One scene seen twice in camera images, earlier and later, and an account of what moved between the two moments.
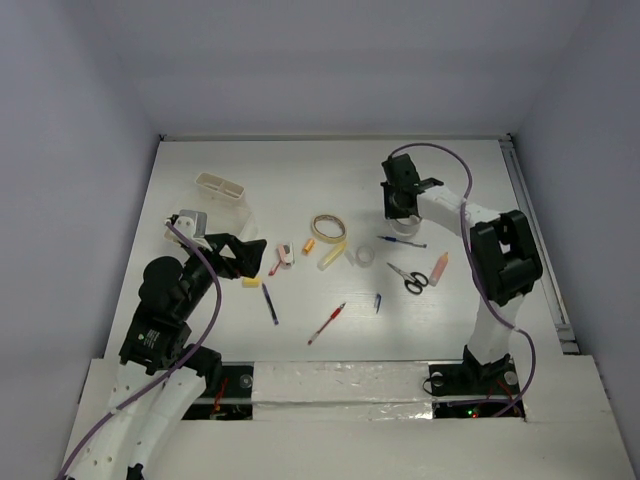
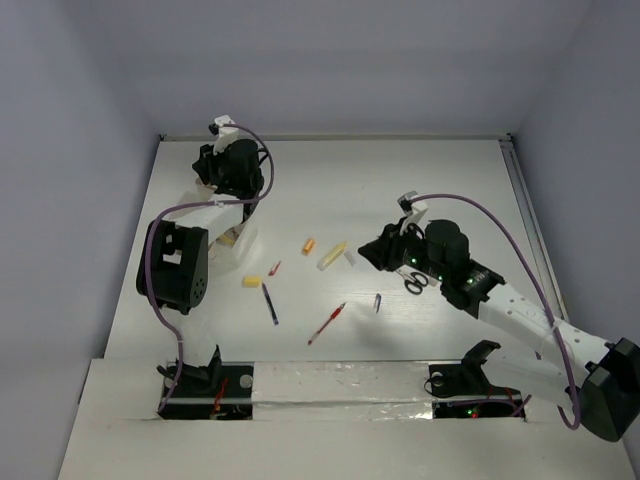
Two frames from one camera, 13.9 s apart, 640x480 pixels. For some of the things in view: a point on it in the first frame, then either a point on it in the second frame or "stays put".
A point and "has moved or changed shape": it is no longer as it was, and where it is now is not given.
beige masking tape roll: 326,238 has moved or changed shape
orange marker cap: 309,246 stays put
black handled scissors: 414,281 stays put
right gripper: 392,212 to 383,252
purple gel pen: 270,303 stays put
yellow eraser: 250,282 stays put
